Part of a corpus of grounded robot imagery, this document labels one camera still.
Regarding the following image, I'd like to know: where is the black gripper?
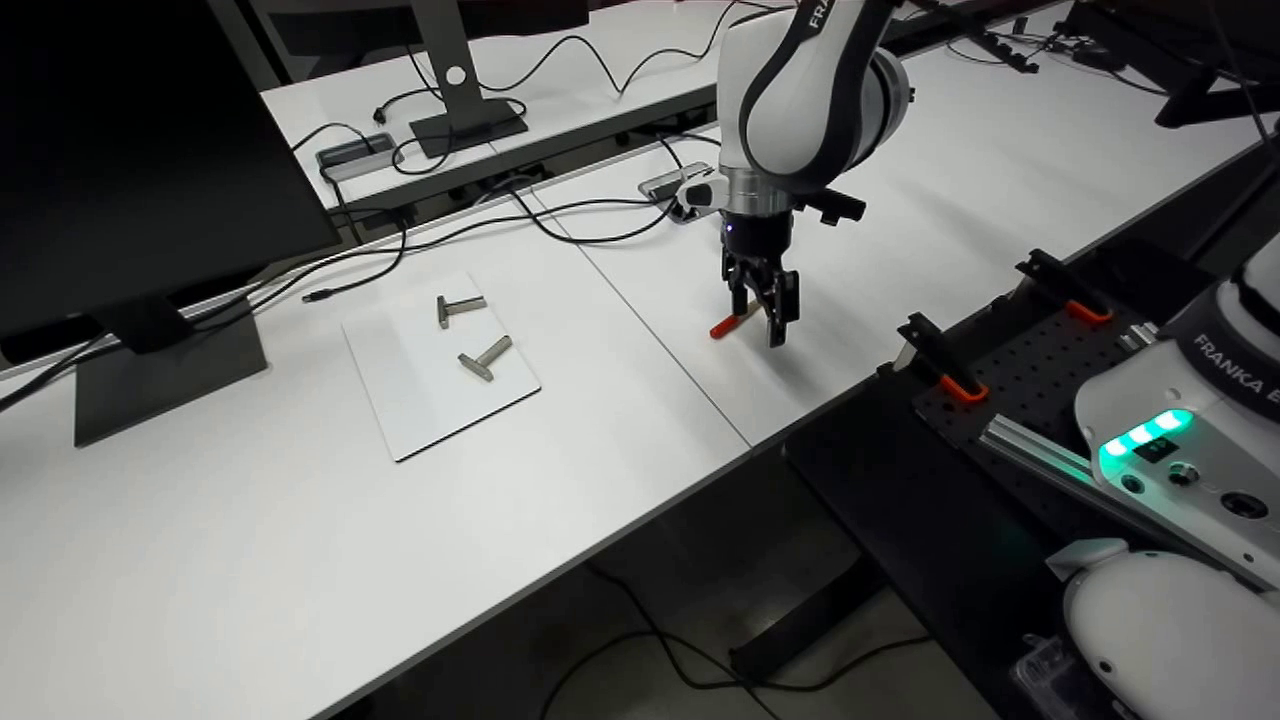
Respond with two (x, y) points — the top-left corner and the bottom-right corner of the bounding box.
(721, 209), (806, 350)

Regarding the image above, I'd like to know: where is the tan pen with red cap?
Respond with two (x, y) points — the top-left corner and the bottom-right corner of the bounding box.
(708, 307), (761, 342)

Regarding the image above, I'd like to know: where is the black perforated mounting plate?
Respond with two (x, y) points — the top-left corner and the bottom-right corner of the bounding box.
(909, 284), (1167, 459)

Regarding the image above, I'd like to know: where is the grey T-shaped metal piece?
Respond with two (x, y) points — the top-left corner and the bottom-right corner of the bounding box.
(455, 332), (522, 383)
(433, 292), (491, 332)

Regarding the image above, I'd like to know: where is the black desk foot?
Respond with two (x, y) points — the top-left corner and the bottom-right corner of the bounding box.
(726, 549), (887, 688)

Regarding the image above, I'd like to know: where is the white flat board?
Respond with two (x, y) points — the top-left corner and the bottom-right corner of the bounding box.
(342, 284), (550, 468)

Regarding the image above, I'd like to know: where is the black monitor stand white dot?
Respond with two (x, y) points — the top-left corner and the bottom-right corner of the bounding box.
(406, 0), (532, 161)

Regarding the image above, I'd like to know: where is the black power strip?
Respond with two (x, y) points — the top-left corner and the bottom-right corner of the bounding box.
(967, 18), (1142, 79)

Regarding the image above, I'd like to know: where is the small black box device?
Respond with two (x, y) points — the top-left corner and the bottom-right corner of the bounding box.
(311, 126), (399, 182)

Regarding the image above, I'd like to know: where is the black equipment stand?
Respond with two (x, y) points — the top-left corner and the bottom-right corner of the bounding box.
(1061, 0), (1280, 132)

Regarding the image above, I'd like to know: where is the large black monitor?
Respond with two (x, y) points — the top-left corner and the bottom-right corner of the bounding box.
(0, 0), (345, 449)

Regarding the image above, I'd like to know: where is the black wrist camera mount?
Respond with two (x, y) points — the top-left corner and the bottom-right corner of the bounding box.
(797, 186), (872, 226)

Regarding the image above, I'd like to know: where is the black looped desk cable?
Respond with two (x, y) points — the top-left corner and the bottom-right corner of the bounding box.
(507, 180), (687, 252)

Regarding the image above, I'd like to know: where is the black clamp with orange handle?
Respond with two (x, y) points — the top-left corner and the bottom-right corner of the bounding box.
(1017, 245), (1120, 337)
(898, 307), (997, 407)

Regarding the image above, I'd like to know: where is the aluminium profile rail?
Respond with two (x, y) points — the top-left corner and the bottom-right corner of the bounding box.
(975, 407), (1111, 495)

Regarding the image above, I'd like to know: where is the long black cable on table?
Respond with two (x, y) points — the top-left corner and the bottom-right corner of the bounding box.
(479, 0), (754, 101)

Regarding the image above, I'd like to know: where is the black floor cable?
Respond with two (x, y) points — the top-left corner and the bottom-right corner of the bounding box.
(537, 569), (941, 720)

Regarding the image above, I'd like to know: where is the black desk cable with plug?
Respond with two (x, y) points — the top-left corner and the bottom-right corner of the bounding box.
(299, 217), (413, 305)

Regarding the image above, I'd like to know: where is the black cable near monitor stand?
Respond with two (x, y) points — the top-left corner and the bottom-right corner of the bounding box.
(367, 83), (455, 180)

